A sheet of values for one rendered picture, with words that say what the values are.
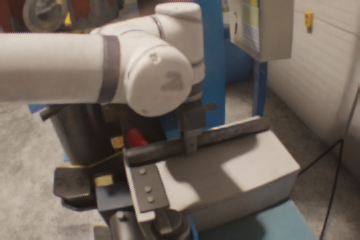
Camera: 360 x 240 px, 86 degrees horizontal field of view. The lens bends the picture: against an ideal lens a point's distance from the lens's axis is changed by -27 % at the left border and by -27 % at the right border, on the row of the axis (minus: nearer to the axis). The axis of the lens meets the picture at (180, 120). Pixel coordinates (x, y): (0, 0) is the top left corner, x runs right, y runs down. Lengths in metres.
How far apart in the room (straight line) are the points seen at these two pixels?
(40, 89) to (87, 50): 0.07
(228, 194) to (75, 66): 0.42
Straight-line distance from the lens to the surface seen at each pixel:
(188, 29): 0.46
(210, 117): 0.94
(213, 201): 0.55
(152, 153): 0.61
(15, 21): 0.92
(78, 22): 0.69
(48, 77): 0.27
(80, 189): 0.90
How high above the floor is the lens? 1.64
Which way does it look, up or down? 37 degrees down
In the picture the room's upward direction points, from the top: 6 degrees counter-clockwise
